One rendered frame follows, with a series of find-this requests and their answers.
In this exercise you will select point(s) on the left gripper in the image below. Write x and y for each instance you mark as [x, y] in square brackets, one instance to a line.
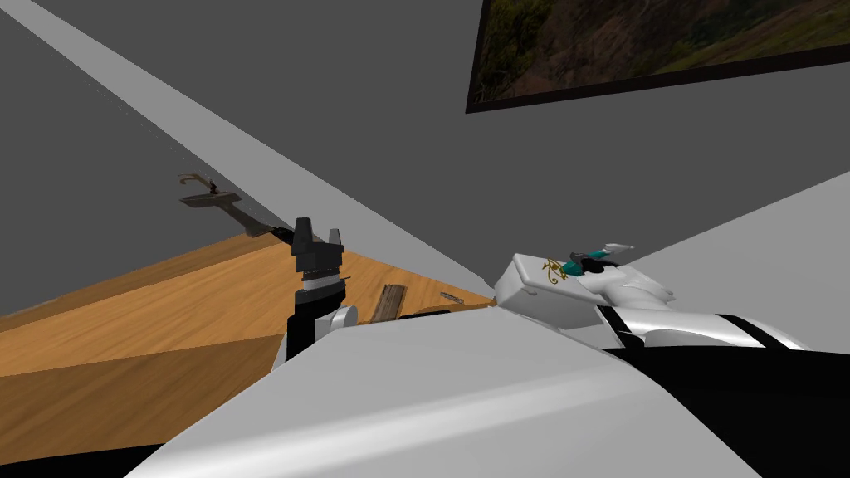
[317, 256]

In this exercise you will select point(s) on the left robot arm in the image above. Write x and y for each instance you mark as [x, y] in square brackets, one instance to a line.
[307, 325]

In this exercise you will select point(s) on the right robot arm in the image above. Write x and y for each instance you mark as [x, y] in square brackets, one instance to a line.
[750, 405]

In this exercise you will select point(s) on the grey-brown wooden stick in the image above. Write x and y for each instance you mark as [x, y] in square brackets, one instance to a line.
[389, 303]

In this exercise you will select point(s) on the small grey metal piece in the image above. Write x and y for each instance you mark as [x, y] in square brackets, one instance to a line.
[452, 298]

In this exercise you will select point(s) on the wooden table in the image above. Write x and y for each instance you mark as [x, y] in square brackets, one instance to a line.
[166, 312]

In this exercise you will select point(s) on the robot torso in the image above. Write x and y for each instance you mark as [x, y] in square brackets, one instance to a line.
[425, 398]

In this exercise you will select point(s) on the white box with gold emblem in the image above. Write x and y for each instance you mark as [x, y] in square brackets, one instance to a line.
[531, 299]

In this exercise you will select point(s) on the teal black and white object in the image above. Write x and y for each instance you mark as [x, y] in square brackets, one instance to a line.
[575, 267]

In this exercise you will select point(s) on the black-framed landscape picture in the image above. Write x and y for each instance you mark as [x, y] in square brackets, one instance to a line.
[637, 46]

